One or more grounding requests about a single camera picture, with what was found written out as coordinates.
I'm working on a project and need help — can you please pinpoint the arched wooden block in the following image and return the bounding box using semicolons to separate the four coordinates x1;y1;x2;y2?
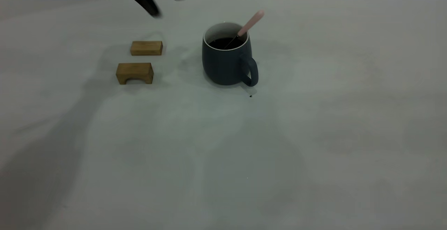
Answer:
116;62;154;85

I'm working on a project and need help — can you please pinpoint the dark grey ceramic mug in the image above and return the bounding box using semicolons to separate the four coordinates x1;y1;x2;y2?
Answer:
201;22;259;88

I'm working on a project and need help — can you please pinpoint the pink handled metal spoon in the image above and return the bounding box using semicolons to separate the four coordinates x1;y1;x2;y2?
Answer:
223;10;265;49

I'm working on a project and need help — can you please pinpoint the dark coffee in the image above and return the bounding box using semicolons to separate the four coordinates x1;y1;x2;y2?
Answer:
208;37;244;51

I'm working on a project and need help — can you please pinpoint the flat wooden block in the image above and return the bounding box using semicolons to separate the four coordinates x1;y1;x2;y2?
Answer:
130;41;163;56

